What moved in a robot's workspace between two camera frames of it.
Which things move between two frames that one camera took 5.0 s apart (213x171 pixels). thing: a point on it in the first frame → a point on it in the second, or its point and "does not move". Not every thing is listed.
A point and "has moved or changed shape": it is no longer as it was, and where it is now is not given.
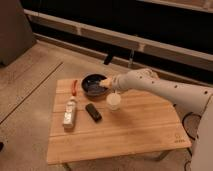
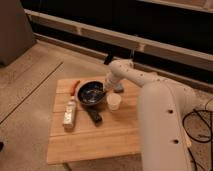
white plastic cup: x=113 y=100 does not move
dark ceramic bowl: x=90 y=85 has moved or changed shape
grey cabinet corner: x=15 y=31 does not move
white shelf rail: x=166 y=51 does not move
